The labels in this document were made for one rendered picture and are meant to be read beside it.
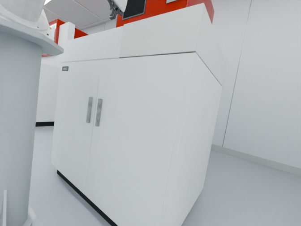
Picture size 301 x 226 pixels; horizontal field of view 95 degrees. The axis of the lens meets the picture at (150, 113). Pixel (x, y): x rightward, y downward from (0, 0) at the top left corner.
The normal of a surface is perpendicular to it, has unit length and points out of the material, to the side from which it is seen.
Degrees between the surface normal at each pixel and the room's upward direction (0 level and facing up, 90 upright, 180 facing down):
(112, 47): 90
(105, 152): 90
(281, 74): 90
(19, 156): 90
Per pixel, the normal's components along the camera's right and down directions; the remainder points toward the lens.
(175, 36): -0.57, -0.02
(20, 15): 0.39, 0.81
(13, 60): 0.61, 0.15
